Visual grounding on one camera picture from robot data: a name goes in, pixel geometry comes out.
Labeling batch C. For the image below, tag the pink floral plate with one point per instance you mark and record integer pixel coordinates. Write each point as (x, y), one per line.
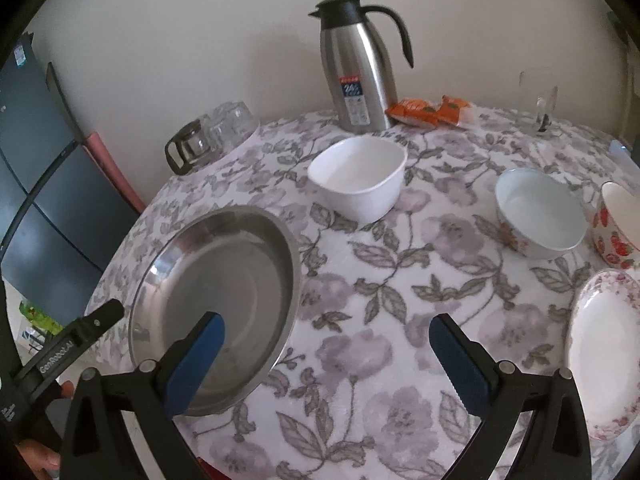
(610, 350)

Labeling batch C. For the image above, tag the clear glass mug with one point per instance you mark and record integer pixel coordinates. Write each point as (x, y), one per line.
(535, 105)

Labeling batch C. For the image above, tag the clear drinking glass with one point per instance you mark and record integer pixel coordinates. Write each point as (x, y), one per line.
(217, 135)
(240, 117)

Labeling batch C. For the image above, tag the beige cabinet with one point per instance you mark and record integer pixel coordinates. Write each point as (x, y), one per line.
(627, 70)

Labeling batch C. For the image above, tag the orange snack packet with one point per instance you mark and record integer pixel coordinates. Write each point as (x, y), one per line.
(452, 107)
(410, 110)

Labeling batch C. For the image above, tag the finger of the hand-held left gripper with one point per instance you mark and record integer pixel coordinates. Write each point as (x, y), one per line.
(100, 319)

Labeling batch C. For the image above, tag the dark refrigerator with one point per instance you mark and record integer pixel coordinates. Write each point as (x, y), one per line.
(50, 210)

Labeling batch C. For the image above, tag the floral tablecloth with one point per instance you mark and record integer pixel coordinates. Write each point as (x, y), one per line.
(400, 285)

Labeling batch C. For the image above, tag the white bowl with red emblem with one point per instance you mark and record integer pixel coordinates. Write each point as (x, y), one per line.
(540, 210)

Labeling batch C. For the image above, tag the stainless steel thermos jug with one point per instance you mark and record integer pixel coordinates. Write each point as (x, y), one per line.
(350, 50)

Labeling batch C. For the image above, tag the small white box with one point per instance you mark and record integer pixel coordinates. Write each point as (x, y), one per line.
(620, 149)

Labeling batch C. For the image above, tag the pink rolled mat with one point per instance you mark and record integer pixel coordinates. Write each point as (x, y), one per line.
(110, 165)

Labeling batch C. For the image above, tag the green box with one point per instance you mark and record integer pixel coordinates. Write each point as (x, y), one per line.
(35, 312)

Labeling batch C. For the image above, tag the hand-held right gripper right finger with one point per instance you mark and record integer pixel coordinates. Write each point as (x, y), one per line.
(460, 370)

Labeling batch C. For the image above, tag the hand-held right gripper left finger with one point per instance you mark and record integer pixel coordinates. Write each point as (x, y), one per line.
(200, 360)

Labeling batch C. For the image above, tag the red patterned bowl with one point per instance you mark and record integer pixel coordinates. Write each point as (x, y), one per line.
(617, 245)

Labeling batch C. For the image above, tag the person's left hand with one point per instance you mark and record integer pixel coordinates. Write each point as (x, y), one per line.
(37, 460)

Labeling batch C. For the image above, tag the white square bowl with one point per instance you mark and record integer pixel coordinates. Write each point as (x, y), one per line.
(355, 170)

